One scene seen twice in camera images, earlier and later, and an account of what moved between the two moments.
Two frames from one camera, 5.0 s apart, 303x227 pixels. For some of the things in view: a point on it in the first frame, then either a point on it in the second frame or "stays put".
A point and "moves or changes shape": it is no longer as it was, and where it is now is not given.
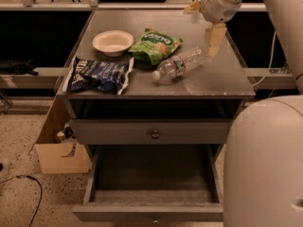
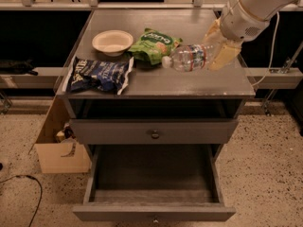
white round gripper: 215,8 -> 240,22
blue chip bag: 91,74 stays put
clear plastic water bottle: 178,64 moves or changes shape
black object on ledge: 17,67 stays put
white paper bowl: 113,43 stays put
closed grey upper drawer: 152,131 stays put
